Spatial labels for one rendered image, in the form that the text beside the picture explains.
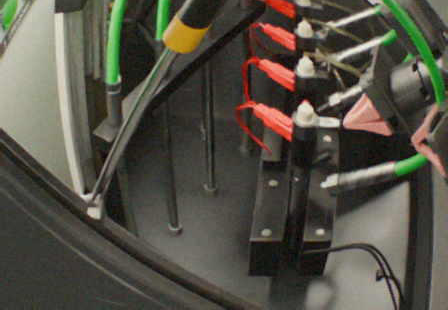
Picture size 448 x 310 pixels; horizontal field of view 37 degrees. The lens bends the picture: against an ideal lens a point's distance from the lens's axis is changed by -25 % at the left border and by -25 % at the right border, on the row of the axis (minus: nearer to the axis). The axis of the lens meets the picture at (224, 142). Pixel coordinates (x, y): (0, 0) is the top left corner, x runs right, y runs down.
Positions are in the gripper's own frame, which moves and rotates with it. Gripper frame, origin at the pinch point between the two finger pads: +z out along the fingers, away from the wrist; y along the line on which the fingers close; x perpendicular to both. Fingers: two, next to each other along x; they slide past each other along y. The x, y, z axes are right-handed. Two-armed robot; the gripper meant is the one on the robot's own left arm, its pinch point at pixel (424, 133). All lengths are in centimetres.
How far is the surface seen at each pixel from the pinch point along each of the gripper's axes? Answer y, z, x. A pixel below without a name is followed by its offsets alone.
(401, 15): -0.5, -7.5, -12.5
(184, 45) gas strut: 22.2, -18.5, -21.8
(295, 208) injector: 5.5, 28.5, 5.2
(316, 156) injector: 2.2, 22.9, 0.5
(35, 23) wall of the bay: 20.4, 18.1, -32.0
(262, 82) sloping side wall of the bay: -12, 56, -2
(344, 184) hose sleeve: 6.5, 10.6, 0.7
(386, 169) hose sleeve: 3.9, 5.2, 1.2
